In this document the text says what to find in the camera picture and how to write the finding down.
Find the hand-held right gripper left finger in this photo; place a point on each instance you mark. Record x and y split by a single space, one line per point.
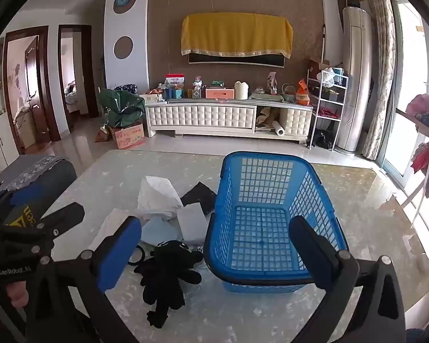
119 253

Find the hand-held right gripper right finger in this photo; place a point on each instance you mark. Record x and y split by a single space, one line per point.
314 253

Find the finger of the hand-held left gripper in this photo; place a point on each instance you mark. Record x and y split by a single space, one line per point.
62 216
10 269

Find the white paper sheet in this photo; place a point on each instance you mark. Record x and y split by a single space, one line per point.
109 227

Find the light blue cloth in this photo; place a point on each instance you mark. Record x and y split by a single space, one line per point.
162 230

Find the black garment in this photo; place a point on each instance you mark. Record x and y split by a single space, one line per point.
164 278

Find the white cloth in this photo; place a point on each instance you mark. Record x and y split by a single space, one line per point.
157 196

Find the pale grey cloth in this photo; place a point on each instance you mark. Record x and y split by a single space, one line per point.
191 223

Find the blue plastic basket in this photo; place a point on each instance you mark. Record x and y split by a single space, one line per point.
257 200

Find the black cloth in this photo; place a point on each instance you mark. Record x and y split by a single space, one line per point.
202 196

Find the person's left hand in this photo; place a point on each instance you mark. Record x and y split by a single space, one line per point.
17 296

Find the chair with grey lace cover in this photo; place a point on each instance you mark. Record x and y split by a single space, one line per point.
32 171

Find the white cupboard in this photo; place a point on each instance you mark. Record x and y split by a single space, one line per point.
0 139

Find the printed cardboard box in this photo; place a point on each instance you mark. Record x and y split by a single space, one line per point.
128 136

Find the black bag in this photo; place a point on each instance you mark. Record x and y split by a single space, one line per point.
323 138

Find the green bag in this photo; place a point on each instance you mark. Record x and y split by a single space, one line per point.
121 105

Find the paper towel roll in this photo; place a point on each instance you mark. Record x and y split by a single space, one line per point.
278 128

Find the dark wooden door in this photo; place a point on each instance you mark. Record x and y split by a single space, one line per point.
31 71

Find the hanging clothes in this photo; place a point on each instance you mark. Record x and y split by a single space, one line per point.
425 160

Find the dark patterned bag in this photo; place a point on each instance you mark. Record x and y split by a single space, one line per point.
130 87

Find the white storage box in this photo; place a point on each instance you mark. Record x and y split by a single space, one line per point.
153 98

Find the white shelf rack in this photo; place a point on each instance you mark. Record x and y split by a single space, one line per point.
329 104

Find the white tufted TV cabinet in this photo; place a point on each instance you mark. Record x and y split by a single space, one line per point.
200 116

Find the wicker basket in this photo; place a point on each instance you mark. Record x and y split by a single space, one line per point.
287 96

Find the orange bag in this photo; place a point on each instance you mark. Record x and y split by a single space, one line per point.
302 91

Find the clothes drying rack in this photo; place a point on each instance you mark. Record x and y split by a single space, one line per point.
413 118

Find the white and red snack bag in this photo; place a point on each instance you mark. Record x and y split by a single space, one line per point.
174 80

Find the white plastic bag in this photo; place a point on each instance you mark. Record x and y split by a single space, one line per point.
327 77

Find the white jug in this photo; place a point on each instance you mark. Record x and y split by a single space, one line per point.
241 91

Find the floor-standing air conditioner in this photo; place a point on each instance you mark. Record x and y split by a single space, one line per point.
354 78

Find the pink box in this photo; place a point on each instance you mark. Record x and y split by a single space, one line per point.
220 93

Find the brown cardboard box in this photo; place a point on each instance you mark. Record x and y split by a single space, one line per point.
316 66

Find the pile of pink clothes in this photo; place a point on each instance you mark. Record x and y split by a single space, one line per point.
427 103

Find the patterned curtain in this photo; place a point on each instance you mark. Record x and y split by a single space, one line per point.
380 60

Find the black television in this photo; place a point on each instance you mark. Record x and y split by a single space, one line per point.
236 61

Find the yellow cover cloth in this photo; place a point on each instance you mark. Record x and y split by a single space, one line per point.
236 34

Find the dark wooden door frame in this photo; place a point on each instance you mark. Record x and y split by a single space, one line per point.
87 71

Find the round brown wall plaque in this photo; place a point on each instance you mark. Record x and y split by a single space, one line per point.
123 47

